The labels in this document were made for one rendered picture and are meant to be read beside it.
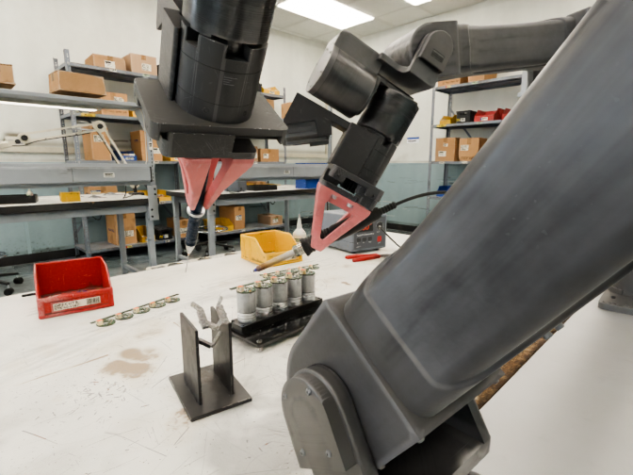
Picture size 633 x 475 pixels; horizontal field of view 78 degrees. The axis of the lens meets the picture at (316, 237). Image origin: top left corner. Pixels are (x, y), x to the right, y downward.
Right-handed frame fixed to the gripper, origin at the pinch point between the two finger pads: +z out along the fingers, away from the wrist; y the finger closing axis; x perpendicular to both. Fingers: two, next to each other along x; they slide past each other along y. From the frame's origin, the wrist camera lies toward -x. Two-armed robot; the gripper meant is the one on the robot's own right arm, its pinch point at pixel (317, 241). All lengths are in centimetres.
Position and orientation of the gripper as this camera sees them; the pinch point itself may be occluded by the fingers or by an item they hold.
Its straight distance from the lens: 48.8
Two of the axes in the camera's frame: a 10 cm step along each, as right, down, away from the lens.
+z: -4.8, 8.7, 1.5
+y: 0.3, 1.8, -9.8
